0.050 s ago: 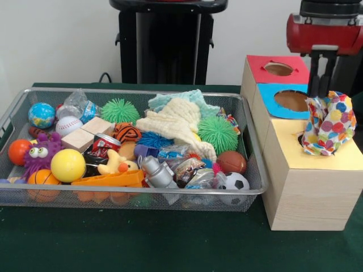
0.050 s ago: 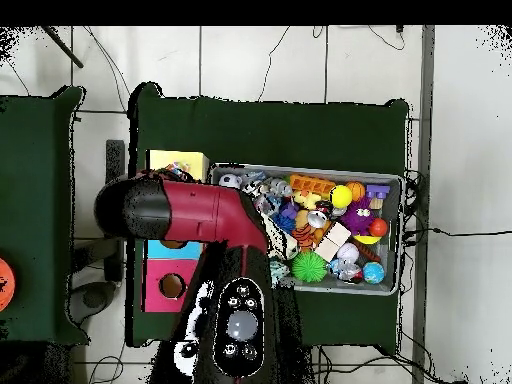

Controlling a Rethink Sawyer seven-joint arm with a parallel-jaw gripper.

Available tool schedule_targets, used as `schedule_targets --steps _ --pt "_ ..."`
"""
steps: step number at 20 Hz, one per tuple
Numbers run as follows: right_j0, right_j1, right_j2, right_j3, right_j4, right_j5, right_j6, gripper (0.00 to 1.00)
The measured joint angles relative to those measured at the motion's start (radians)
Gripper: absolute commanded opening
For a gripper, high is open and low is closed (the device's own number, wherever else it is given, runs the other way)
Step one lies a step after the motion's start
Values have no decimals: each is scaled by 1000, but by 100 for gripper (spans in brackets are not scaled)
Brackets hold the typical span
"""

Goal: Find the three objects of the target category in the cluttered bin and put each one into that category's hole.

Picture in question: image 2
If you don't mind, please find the colourful knotted rag toy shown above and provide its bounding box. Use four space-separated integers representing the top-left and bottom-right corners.
159 161 194 182

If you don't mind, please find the silver mesh bin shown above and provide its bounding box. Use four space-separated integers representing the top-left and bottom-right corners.
209 162 405 297

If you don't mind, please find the wooden box with three holes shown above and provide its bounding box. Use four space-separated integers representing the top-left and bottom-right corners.
140 149 211 314

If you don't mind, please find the black and white soccer ball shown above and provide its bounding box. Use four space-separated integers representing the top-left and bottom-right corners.
218 173 244 190

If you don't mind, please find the cream knitted cloth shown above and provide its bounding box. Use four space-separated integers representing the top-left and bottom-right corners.
263 213 300 261

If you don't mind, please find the light blue cloth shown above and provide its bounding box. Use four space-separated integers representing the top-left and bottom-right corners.
270 257 291 286

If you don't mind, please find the green spiky rubber ball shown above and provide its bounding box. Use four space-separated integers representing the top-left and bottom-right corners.
290 250 328 284

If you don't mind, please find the dark green table cloth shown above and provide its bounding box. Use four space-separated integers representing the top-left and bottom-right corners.
126 81 410 353
0 85 91 346

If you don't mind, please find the yellow smooth ball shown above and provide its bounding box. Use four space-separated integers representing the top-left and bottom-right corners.
329 184 354 210

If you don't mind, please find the white toy baseball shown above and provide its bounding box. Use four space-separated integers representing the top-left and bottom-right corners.
336 242 360 264

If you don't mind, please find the purple furry monster toy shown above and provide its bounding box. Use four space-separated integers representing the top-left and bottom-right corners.
340 197 377 237

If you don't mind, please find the orange toy basketball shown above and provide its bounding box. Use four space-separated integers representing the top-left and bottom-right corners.
345 180 367 202

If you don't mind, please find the red orange ball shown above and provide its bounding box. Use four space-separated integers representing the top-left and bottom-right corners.
368 217 390 238

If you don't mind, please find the blue globe ball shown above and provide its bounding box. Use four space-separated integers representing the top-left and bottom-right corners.
362 261 386 285

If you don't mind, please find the black upright panel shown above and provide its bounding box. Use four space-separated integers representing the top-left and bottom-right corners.
104 139 126 282

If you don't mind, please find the dark grey stand base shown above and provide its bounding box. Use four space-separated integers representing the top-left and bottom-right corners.
66 280 118 326

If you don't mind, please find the black rod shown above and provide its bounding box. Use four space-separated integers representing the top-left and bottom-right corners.
39 25 85 69

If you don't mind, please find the large orange ball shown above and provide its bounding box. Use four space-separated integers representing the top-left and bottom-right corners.
0 257 17 313

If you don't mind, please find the black cable with plug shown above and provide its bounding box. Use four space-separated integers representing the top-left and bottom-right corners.
427 226 512 238

